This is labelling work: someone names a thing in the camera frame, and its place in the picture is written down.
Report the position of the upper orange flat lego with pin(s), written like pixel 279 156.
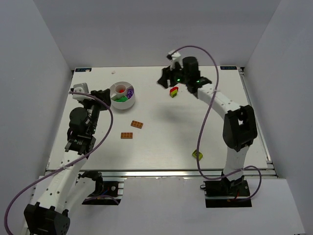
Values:
pixel 136 124

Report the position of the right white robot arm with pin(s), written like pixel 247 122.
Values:
pixel 239 127

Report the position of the green square lego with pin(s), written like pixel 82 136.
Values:
pixel 121 99

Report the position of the lime lego with print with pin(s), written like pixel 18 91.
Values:
pixel 197 155

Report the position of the lower orange flat lego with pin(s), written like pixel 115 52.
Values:
pixel 126 135

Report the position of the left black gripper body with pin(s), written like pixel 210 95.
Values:
pixel 100 97

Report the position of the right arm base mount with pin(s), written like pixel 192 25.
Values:
pixel 217 195

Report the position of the orange flat lego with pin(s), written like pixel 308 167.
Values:
pixel 126 135
pixel 136 124

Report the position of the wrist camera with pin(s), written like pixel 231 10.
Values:
pixel 174 57
pixel 80 88

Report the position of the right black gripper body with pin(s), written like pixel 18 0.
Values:
pixel 168 77

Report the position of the blue table label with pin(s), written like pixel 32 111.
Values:
pixel 83 69
pixel 228 67

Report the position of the red and lime lego stack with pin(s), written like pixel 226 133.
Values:
pixel 174 92

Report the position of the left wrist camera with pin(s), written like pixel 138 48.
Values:
pixel 80 88

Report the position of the left blue table label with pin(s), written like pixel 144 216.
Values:
pixel 83 69

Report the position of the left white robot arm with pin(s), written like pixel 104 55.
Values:
pixel 68 188

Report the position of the aluminium table frame rail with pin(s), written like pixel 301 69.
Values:
pixel 270 172

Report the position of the purple butterfly lego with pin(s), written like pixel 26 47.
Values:
pixel 130 93

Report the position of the white round divided container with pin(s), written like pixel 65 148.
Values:
pixel 114 94

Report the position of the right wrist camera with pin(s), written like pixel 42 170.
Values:
pixel 174 57

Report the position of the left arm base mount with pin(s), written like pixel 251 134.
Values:
pixel 106 191

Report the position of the right blue table label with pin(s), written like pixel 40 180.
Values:
pixel 228 67

